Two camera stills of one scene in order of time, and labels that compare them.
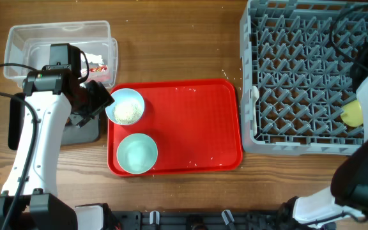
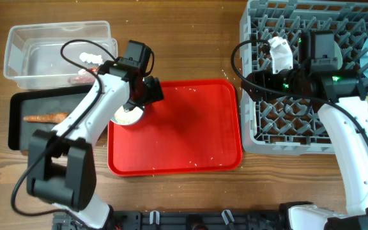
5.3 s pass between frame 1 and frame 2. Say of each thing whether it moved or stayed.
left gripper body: moved
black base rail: stayed
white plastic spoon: stayed
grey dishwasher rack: stayed
